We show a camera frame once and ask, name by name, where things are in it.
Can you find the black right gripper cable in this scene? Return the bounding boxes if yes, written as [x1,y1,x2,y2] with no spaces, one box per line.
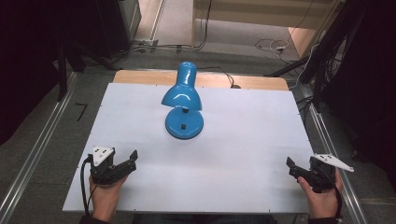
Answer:
[320,167,344,219]

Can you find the light wooden cabinet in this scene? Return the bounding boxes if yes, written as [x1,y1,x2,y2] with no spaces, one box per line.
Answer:
[191,0,346,60]

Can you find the aluminium floor rail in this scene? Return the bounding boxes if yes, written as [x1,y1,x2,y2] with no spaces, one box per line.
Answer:
[0,72,79,224]
[299,83,370,224]

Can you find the black floor cables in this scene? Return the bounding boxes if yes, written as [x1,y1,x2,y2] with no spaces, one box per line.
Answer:
[106,0,214,64]

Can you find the dark curtain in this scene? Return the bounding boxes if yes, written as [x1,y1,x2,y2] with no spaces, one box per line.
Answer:
[0,0,132,147]
[320,0,396,190]

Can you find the black lamp power cable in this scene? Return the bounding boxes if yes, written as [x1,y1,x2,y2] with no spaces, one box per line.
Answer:
[197,66,242,90]

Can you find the white floor cable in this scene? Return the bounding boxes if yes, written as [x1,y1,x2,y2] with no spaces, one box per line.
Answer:
[254,37,291,64]

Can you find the person's right hand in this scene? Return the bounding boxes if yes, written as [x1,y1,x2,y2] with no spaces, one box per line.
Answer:
[297,169,345,219]

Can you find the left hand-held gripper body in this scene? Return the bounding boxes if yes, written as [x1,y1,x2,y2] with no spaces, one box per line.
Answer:
[87,146,126,187]

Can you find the blue desk lamp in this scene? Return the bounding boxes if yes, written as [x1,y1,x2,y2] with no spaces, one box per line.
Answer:
[161,61,205,140]

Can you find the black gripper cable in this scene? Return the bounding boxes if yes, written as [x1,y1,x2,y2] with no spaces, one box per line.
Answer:
[320,167,344,219]
[79,154,98,217]

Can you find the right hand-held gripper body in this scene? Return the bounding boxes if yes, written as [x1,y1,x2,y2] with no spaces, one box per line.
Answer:
[308,153,356,194]

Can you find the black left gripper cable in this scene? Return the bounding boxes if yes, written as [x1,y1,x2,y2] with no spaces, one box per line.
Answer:
[79,154,98,217]

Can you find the person's left hand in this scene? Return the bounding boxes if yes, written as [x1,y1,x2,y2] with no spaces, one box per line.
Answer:
[89,174,129,223]

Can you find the black metal stand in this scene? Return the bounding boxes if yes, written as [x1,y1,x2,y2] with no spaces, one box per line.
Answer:
[263,0,370,113]
[55,38,120,103]

